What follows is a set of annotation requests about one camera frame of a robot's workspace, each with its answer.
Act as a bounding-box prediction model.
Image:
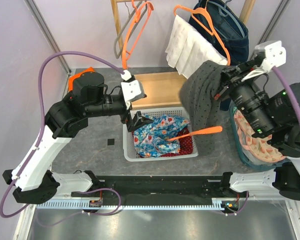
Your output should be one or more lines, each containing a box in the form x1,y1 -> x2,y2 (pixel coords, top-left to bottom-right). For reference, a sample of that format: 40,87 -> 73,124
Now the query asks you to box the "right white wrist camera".
241,40 -> 287,82

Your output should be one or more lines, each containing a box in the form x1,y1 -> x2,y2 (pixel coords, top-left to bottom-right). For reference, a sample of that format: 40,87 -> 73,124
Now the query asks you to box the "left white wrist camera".
120,70 -> 147,103

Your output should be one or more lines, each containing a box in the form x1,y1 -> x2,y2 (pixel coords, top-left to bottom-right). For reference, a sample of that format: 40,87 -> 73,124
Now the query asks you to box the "teal plastic basin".
229,103 -> 289,172

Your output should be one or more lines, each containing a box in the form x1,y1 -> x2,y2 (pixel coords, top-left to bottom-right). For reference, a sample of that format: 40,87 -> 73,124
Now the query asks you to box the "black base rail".
42,174 -> 250,207

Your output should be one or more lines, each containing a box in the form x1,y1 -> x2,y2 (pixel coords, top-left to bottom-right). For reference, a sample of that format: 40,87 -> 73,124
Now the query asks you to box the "peach floral garment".
233,107 -> 286,165

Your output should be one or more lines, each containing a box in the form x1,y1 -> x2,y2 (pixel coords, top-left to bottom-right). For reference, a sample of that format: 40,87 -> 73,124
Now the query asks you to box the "slotted grey cable duct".
36,199 -> 226,211

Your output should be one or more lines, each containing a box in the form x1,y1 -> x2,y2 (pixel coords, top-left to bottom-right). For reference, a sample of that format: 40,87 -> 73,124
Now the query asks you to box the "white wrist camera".
241,40 -> 287,82
120,70 -> 147,103

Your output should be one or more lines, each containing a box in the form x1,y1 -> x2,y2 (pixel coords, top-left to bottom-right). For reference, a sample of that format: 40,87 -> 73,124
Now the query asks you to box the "orange hanger of grey skirt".
168,126 -> 223,142

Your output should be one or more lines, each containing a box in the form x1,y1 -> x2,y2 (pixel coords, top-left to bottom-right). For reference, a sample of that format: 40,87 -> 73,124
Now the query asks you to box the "white pleated skirt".
165,15 -> 227,79

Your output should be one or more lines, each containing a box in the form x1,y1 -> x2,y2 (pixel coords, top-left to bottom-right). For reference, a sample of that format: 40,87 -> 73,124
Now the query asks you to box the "orange hanger of white skirt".
173,4 -> 231,66

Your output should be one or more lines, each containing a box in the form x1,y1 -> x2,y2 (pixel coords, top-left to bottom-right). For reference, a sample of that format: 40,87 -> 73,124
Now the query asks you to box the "dark blue denim skirt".
188,0 -> 250,112

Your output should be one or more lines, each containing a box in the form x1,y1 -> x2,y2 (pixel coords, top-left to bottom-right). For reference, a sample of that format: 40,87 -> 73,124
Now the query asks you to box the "blue floral skirt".
133,114 -> 194,158

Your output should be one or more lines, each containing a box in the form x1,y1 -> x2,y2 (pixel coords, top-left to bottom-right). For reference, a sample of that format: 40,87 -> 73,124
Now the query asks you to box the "orange hanger on denim skirt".
190,6 -> 216,37

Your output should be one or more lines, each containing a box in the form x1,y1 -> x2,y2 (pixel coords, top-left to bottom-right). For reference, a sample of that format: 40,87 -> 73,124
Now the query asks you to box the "wooden clothes rack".
110,0 -> 256,111

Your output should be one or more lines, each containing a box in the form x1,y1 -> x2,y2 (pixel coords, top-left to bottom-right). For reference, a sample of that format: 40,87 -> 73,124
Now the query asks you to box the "small black square marker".
107,138 -> 115,146

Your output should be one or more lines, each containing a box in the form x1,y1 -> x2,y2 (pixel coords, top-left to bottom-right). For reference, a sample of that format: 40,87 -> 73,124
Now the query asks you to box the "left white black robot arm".
3,71 -> 153,205

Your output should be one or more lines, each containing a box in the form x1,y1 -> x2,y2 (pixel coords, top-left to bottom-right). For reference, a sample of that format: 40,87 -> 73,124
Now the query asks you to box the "grey dotted skirt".
179,60 -> 229,131

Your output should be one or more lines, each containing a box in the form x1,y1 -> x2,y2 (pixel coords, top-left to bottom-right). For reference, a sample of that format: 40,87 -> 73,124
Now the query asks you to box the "white plastic laundry basket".
122,106 -> 198,162

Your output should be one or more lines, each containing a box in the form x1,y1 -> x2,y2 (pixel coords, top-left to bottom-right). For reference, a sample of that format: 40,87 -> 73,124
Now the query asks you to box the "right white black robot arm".
215,60 -> 300,201

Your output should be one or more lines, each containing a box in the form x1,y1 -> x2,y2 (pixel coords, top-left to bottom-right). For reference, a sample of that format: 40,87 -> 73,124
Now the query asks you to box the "orange hanger of floral skirt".
121,0 -> 155,70

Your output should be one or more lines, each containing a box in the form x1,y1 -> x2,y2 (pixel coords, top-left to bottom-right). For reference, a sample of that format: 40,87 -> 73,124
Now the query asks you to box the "blue-grey hanger of denim skirt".
207,0 -> 248,40

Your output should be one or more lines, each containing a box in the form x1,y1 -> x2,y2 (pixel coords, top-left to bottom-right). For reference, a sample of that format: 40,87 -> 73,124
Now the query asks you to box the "orange cloth on floor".
67,67 -> 95,92

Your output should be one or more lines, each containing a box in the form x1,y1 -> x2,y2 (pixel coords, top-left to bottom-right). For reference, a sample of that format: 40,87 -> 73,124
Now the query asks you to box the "red polka dot skirt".
131,126 -> 193,158

